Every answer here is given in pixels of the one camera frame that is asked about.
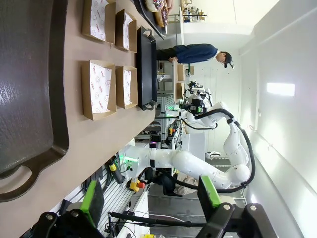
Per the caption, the chocolate donut with brown sprinkles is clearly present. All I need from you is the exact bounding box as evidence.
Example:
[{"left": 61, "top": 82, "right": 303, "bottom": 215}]
[{"left": 154, "top": 4, "right": 169, "bottom": 28}]

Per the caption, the black plastic handled tray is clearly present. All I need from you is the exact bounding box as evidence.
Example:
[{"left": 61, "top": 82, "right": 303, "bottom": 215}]
[{"left": 136, "top": 25, "right": 159, "bottom": 112}]

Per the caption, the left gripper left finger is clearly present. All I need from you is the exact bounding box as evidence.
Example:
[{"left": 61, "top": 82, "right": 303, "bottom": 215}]
[{"left": 32, "top": 179, "right": 105, "bottom": 238}]

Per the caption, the rectangular ceiling light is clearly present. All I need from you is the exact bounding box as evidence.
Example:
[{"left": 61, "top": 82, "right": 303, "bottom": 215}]
[{"left": 266, "top": 83, "right": 296, "bottom": 97}]

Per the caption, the grey slotted mounting plate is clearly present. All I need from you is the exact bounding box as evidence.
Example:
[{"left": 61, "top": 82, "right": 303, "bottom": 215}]
[{"left": 61, "top": 158, "right": 149, "bottom": 238}]

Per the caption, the yellow emergency stop button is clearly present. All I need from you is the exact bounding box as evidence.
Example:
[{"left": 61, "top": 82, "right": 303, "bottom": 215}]
[{"left": 126, "top": 178, "right": 146, "bottom": 193}]

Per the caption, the cluttered background shelf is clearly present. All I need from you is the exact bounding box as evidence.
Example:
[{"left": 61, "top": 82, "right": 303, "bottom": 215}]
[{"left": 180, "top": 0, "right": 208, "bottom": 23}]

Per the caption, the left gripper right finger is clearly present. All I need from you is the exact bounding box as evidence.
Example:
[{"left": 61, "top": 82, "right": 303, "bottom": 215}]
[{"left": 195, "top": 175, "right": 280, "bottom": 238}]

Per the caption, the cardboard box with printed liner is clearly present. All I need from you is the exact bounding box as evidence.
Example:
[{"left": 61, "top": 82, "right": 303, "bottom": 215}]
[
  {"left": 81, "top": 0, "right": 116, "bottom": 45},
  {"left": 81, "top": 59, "right": 117, "bottom": 121},
  {"left": 115, "top": 65, "right": 138, "bottom": 110},
  {"left": 115, "top": 8, "right": 138, "bottom": 53}
]

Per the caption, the person in blue sweater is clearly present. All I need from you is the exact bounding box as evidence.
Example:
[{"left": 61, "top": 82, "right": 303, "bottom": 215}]
[{"left": 156, "top": 43, "right": 235, "bottom": 69}]

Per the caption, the white cabinet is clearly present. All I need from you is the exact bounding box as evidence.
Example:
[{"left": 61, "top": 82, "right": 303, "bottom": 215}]
[{"left": 182, "top": 126, "right": 206, "bottom": 162}]

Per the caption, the cardboard box on shelf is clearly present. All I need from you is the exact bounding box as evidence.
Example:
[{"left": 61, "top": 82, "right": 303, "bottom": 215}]
[
  {"left": 176, "top": 82, "right": 185, "bottom": 100},
  {"left": 177, "top": 63, "right": 186, "bottom": 82}
]

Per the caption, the brown plastic handled tray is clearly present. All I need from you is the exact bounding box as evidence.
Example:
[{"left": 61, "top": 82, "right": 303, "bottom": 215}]
[{"left": 0, "top": 0, "right": 70, "bottom": 203}]

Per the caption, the thin black rod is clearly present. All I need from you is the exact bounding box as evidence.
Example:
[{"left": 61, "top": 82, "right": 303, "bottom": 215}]
[{"left": 107, "top": 211, "right": 206, "bottom": 228}]

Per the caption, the chocolate donut with colourful sprinkles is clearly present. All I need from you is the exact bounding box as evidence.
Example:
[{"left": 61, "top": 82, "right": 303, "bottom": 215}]
[{"left": 145, "top": 0, "right": 163, "bottom": 12}]

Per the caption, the black yellow handheld controller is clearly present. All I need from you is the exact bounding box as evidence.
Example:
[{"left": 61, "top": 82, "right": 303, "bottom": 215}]
[{"left": 106, "top": 155, "right": 126, "bottom": 184}]

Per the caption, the black serving tray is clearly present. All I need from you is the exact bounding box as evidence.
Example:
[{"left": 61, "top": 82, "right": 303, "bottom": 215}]
[{"left": 132, "top": 0, "right": 168, "bottom": 40}]

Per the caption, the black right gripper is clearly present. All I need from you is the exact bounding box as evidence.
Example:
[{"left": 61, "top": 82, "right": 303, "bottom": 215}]
[{"left": 188, "top": 98, "right": 207, "bottom": 115}]

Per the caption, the background white robot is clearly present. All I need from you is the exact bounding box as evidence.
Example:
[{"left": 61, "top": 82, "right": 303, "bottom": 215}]
[{"left": 183, "top": 79, "right": 213, "bottom": 100}]

